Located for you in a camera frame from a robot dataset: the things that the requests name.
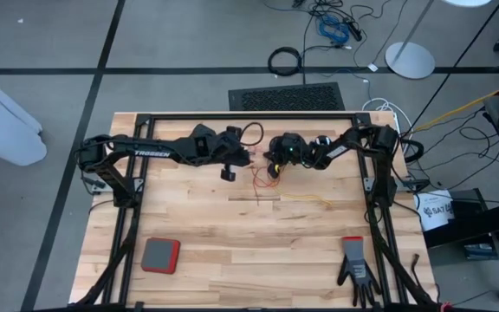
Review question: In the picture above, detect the black floor cable tangle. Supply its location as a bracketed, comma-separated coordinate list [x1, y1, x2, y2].
[262, 0, 406, 49]

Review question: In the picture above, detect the coiled blue cable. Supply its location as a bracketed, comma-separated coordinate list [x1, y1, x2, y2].
[317, 15, 351, 46]

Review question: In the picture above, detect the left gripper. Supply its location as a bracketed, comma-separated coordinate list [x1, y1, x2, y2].
[212, 124, 254, 182]

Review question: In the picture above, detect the white round lamp head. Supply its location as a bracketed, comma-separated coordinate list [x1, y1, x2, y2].
[442, 0, 493, 9]

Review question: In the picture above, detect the black aluminium table frame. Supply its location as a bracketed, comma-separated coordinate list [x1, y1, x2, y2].
[75, 112, 437, 309]

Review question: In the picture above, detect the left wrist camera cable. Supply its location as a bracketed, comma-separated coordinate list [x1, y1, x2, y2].
[239, 121, 265, 147]

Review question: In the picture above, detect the grey pad with red rim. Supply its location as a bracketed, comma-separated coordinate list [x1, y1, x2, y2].
[139, 237, 181, 275]

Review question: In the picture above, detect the white printed cardboard box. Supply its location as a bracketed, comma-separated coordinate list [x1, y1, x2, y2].
[413, 189, 455, 232]

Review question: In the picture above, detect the thin red wire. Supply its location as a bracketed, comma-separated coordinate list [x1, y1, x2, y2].
[249, 146, 282, 207]

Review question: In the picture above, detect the thin yellow wire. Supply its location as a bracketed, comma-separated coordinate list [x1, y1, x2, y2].
[273, 184, 334, 208]

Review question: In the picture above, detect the grey black work glove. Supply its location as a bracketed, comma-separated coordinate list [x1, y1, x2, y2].
[336, 236, 383, 308]

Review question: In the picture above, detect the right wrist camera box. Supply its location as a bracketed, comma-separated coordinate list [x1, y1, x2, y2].
[280, 134, 305, 165]

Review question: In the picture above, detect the brown strap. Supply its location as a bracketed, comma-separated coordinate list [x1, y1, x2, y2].
[410, 253, 422, 287]

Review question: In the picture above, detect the black floor vent grate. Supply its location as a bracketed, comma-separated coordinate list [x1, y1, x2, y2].
[227, 81, 347, 112]

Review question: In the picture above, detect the coiled black floor cable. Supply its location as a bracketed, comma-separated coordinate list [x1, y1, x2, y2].
[267, 46, 303, 78]

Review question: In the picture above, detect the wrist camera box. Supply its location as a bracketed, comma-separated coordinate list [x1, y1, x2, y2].
[208, 129, 230, 153]
[280, 134, 305, 165]

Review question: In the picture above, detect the white floor cable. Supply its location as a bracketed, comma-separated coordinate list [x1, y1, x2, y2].
[361, 98, 413, 135]

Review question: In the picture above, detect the black equipment stand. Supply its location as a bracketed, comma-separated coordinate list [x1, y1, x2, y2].
[422, 188, 499, 300]

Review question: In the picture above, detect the yellow extension cord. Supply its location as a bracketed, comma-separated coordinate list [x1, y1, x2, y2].
[405, 75, 499, 135]

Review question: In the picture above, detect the white bin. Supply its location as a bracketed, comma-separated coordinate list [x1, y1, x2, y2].
[0, 61, 48, 167]

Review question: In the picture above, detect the dark blue box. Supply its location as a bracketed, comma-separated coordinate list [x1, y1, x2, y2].
[463, 242, 499, 260]

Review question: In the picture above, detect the grey round-base stand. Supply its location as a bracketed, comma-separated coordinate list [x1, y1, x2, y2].
[384, 0, 436, 81]

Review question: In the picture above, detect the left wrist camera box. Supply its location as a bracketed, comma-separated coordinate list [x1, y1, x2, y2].
[208, 129, 230, 153]

